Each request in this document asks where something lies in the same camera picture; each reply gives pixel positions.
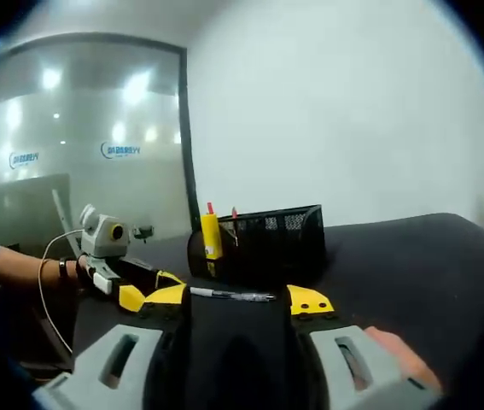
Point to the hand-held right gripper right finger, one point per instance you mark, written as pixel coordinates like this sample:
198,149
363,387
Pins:
320,352

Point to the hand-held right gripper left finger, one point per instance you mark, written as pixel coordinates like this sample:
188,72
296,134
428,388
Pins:
90,367

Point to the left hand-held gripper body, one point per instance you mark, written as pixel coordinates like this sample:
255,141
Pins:
105,239

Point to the yellow glue stick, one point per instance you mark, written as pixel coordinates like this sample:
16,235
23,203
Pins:
211,235

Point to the red pen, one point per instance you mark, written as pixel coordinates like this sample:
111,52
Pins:
235,212
209,208

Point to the clear black pen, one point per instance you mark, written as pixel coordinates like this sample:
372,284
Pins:
233,294

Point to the black mesh holder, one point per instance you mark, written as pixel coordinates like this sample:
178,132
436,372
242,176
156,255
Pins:
275,252

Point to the person's left hand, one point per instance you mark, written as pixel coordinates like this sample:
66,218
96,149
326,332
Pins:
83,273

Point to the person's right hand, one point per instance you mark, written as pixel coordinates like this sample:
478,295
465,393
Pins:
408,359

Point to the black office chair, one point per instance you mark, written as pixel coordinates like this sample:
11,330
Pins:
143,232

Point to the dark wristband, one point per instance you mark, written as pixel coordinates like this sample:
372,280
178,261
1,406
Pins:
62,268

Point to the blue logo sticker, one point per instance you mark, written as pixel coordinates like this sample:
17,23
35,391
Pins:
24,160
120,150

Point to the dark computer monitor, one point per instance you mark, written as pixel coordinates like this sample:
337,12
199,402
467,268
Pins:
19,205

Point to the black partition frame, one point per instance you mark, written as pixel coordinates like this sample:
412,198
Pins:
188,171

